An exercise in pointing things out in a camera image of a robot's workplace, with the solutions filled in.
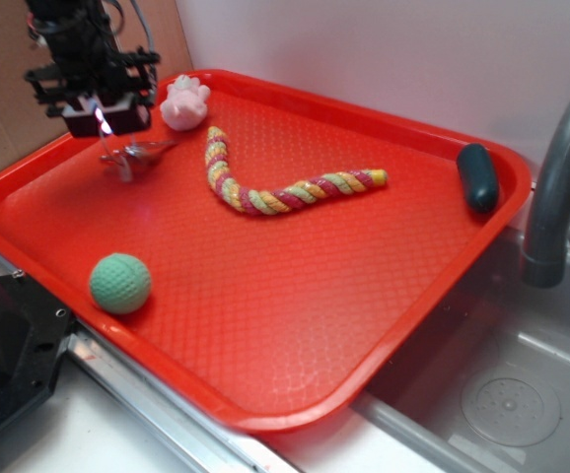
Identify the grey faucet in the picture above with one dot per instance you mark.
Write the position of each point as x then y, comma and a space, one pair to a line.
547, 234

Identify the multicolour twisted rope toy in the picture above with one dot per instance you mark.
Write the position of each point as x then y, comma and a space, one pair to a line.
294, 197

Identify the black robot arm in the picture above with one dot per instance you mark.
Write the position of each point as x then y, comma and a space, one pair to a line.
80, 15

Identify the silver keys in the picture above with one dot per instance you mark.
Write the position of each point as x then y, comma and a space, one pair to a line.
131, 156

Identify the brown cardboard panel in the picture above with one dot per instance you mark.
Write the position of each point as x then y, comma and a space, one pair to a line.
23, 125

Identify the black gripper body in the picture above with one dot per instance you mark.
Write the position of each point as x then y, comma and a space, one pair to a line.
85, 65

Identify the silver metal rail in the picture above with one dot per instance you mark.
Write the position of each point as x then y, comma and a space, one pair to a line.
101, 412

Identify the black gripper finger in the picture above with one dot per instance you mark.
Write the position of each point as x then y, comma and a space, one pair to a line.
81, 120
127, 116

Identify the grey plastic sink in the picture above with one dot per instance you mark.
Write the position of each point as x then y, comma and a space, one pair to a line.
483, 383

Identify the pink plush toy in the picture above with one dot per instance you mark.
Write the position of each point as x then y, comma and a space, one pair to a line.
185, 106

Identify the dark teal cylinder toy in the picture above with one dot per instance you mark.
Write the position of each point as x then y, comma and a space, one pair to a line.
478, 177

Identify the green dimpled ball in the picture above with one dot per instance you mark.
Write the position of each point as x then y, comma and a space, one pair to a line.
120, 283

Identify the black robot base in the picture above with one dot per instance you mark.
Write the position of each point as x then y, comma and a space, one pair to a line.
9, 345

